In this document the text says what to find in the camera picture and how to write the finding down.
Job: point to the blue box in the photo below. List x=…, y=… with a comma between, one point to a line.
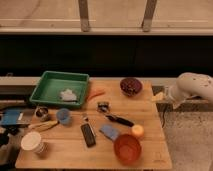
x=11, y=117

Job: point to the blue sponge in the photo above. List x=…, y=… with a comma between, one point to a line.
x=110, y=132

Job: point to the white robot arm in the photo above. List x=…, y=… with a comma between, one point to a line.
x=186, y=86

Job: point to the blue plastic cup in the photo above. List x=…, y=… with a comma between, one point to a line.
x=63, y=116

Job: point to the black handled brush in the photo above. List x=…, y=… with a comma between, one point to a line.
x=103, y=107

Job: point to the orange carrot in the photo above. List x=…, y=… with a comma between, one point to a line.
x=95, y=93

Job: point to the white paper cup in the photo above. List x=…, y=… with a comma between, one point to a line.
x=33, y=142

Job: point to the yellow banana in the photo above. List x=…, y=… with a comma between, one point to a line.
x=43, y=126

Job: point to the small metal cup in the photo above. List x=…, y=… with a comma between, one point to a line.
x=42, y=114

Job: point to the green plastic tray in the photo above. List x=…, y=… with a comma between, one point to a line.
x=52, y=84

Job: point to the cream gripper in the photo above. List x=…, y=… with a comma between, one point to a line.
x=158, y=97

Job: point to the orange yellow ball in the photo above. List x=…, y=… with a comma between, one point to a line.
x=137, y=131

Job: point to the dark red bowl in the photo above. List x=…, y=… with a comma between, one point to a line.
x=130, y=86

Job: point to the orange plastic bowl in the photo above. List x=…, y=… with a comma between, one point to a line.
x=127, y=149

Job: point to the black remote control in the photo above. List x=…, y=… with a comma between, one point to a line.
x=88, y=135

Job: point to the white crumpled cloth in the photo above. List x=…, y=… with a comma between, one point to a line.
x=68, y=95

